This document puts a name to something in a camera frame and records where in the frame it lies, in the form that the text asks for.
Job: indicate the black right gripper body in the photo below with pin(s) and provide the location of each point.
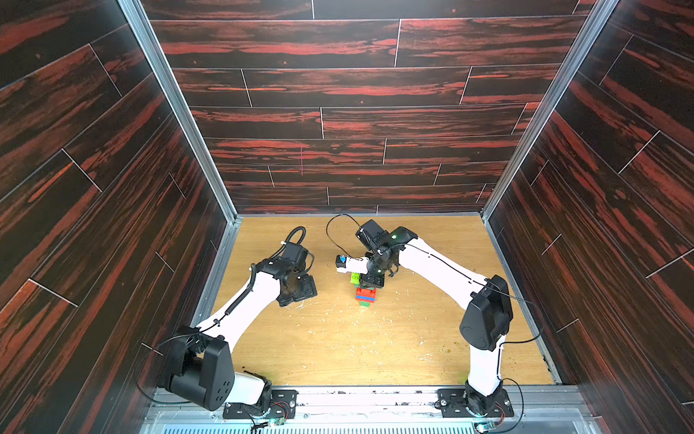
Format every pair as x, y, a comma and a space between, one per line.
377, 270

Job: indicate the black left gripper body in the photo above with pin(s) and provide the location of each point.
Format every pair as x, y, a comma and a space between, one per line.
302, 287

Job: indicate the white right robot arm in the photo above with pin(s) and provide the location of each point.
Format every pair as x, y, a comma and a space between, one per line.
486, 302

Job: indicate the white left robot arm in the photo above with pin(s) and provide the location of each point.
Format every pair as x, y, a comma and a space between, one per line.
198, 366

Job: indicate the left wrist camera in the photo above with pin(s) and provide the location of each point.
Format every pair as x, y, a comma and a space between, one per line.
295, 254

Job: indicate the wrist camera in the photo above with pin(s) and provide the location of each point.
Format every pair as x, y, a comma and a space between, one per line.
371, 235
295, 254

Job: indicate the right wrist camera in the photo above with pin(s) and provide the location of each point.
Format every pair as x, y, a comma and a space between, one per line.
371, 235

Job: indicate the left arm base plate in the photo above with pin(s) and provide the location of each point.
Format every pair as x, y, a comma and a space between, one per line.
275, 404

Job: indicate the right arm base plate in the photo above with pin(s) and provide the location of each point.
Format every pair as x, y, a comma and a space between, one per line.
464, 403

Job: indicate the aluminium front rail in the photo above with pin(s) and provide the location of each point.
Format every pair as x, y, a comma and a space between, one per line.
389, 409

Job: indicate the aluminium corner post left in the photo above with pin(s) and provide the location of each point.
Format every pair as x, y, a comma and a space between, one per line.
144, 33

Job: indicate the aluminium corner post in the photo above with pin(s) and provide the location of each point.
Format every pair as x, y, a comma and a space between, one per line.
144, 33
586, 38

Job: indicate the aluminium corner post right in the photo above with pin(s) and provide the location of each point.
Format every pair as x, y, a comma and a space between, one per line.
586, 38

